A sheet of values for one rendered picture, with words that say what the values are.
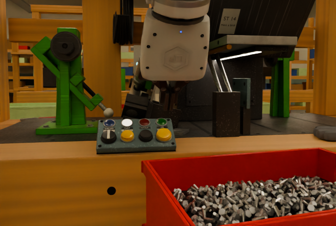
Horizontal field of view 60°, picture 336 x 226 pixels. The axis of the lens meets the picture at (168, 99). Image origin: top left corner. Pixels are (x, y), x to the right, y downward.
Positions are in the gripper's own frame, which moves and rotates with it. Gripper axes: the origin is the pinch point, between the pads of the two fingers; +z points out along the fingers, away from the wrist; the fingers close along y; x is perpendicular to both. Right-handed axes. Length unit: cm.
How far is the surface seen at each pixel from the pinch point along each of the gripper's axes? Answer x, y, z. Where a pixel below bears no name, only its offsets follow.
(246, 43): 13.3, 18.2, -3.5
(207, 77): 37.5, 19.8, 21.7
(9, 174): -5.0, -27.3, 12.9
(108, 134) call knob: -0.1, -10.5, 8.7
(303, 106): 543, 506, 473
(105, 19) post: 67, -14, 16
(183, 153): -3.4, 3.5, 11.0
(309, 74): 385, 346, 254
